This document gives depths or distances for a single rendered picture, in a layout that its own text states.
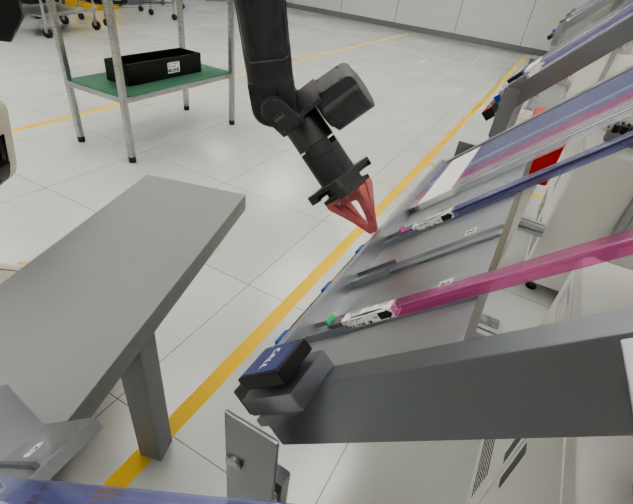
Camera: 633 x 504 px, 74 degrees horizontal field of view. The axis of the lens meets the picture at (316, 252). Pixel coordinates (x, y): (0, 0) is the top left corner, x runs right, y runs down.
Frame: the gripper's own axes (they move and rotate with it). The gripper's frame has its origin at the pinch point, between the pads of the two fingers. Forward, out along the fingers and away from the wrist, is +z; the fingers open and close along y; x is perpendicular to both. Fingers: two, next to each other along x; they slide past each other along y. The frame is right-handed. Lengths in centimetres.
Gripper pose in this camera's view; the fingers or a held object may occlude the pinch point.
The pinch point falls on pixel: (371, 227)
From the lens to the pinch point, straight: 64.0
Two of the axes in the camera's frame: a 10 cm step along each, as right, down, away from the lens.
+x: -6.7, 3.2, 6.7
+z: 5.6, 8.1, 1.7
